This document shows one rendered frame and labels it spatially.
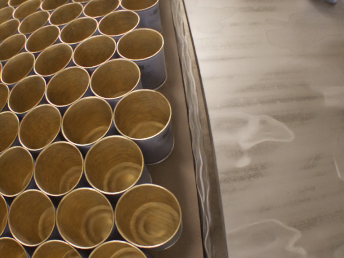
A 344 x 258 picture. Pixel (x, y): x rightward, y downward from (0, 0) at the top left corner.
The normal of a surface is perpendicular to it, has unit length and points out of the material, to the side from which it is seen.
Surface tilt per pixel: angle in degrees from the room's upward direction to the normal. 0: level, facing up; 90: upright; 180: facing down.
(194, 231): 4
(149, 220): 2
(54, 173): 92
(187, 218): 3
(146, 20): 90
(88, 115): 91
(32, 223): 92
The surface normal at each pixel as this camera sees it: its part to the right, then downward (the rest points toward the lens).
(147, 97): -0.17, 0.88
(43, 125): 0.65, 0.66
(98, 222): -0.07, -0.45
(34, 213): 0.92, 0.31
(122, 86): 0.08, 0.88
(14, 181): 1.00, -0.04
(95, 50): 0.36, 0.82
